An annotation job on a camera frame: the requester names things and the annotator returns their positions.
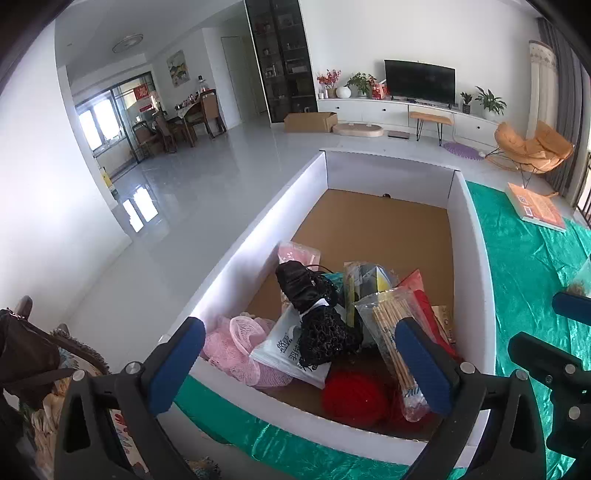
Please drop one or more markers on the dark flat device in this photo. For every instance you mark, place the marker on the dark flat device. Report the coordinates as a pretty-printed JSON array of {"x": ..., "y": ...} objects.
[{"x": 399, "y": 134}]

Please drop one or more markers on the small bench with orange top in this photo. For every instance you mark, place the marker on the small bench with orange top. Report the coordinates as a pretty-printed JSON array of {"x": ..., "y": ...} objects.
[{"x": 429, "y": 117}]

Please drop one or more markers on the purple floor mat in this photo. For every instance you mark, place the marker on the purple floor mat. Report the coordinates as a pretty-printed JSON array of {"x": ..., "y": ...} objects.
[{"x": 461, "y": 151}]

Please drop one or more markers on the round white vase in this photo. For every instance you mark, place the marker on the round white vase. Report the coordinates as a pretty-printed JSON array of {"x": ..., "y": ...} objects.
[{"x": 343, "y": 92}]

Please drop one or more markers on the small potted plant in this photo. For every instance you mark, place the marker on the small potted plant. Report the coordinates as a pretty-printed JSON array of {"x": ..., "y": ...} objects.
[{"x": 466, "y": 99}]

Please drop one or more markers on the black television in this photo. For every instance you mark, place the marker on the black television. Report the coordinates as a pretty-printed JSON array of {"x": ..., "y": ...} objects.
[{"x": 418, "y": 81}]

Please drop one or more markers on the green satin tablecloth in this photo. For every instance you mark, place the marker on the green satin tablecloth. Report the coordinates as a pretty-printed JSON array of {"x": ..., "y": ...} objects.
[{"x": 517, "y": 277}]

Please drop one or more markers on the framed wall painting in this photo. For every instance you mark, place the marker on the framed wall painting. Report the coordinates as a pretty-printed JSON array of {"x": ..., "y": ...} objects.
[{"x": 177, "y": 67}]

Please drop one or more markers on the pink packet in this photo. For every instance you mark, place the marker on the pink packet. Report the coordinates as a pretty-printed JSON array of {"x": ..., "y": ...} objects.
[{"x": 298, "y": 254}]

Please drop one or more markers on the white tissue packet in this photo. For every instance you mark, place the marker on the white tissue packet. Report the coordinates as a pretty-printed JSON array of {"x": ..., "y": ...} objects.
[{"x": 281, "y": 346}]

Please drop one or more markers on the red gift box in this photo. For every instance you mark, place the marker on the red gift box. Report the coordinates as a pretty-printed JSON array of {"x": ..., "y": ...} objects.
[{"x": 378, "y": 90}]

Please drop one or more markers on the round ceiling lamp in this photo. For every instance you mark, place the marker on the round ceiling lamp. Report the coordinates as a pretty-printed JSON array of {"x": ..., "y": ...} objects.
[{"x": 128, "y": 42}]

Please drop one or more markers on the orange lounge chair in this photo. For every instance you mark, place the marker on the orange lounge chair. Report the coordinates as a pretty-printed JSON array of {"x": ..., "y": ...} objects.
[{"x": 526, "y": 147}]

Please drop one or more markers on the large leafy potted plant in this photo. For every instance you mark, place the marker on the large leafy potted plant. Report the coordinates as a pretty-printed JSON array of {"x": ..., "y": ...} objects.
[{"x": 491, "y": 99}]

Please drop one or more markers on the green bushy potted plant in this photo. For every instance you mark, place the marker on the green bushy potted plant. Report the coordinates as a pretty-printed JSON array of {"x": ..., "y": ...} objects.
[{"x": 360, "y": 83}]

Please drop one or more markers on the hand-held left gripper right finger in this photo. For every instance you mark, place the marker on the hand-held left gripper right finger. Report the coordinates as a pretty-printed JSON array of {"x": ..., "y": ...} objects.
[{"x": 425, "y": 369}]

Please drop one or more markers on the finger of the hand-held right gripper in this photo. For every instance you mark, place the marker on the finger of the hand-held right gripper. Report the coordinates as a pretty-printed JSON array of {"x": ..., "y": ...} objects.
[
  {"x": 563, "y": 374},
  {"x": 572, "y": 303}
]

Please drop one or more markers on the grey curtain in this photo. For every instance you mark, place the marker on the grey curtain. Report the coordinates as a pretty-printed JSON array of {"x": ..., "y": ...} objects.
[{"x": 572, "y": 92}]

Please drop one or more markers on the red flower arrangement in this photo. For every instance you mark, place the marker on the red flower arrangement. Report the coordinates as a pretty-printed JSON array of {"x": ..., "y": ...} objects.
[{"x": 328, "y": 81}]

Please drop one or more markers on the red paper window decoration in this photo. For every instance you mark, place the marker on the red paper window decoration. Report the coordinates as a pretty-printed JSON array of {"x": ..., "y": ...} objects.
[{"x": 143, "y": 92}]

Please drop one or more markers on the black mesh cloth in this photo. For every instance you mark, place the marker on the black mesh cloth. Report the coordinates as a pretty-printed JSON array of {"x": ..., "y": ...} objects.
[{"x": 328, "y": 332}]

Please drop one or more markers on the black glass display cabinet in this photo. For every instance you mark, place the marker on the black glass display cabinet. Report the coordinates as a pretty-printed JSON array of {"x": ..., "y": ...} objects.
[{"x": 281, "y": 55}]

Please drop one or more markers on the wooden dining chair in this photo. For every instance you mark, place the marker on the wooden dining chair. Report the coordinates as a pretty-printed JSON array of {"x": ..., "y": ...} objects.
[
  {"x": 165, "y": 131},
  {"x": 210, "y": 110},
  {"x": 143, "y": 138}
]

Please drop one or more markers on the white cardboard box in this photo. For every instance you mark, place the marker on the white cardboard box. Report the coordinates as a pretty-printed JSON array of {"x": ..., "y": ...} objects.
[{"x": 392, "y": 173}]

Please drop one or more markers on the white door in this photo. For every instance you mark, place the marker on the white door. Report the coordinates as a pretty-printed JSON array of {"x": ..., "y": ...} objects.
[{"x": 235, "y": 83}]

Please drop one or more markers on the yellow label dark packet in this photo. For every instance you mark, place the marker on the yellow label dark packet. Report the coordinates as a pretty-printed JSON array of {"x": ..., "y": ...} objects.
[{"x": 369, "y": 281}]

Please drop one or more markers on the red snack packet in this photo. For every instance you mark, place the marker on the red snack packet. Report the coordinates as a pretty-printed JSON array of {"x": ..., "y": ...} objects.
[{"x": 425, "y": 304}]

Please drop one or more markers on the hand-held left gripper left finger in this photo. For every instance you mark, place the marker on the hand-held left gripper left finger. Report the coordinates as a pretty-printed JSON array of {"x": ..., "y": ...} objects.
[{"x": 175, "y": 369}]

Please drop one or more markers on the patterned fabric cushion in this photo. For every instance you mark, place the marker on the patterned fabric cushion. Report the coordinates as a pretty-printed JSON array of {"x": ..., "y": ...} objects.
[{"x": 37, "y": 429}]

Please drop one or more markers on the white television cabinet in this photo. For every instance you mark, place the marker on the white television cabinet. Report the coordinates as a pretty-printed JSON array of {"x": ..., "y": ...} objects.
[{"x": 369, "y": 113}]

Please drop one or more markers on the dining table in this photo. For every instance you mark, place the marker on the dining table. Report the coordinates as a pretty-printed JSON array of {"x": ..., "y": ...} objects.
[{"x": 187, "y": 115}]

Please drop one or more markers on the clear packet of wooden sticks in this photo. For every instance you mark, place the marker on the clear packet of wooden sticks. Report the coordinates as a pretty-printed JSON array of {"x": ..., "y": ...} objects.
[{"x": 385, "y": 332}]

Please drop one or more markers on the pink mesh bath sponge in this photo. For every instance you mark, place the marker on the pink mesh bath sponge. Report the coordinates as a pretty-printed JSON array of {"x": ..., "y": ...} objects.
[{"x": 240, "y": 341}]

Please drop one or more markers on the orange book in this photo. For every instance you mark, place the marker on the orange book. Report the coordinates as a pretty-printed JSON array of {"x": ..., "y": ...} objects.
[{"x": 535, "y": 207}]

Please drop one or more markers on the red yarn ball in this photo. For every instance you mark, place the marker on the red yarn ball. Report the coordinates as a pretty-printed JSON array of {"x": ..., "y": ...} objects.
[{"x": 355, "y": 397}]

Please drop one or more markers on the brown cardboard box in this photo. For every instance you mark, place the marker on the brown cardboard box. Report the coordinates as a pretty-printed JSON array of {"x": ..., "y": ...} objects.
[{"x": 309, "y": 122}]

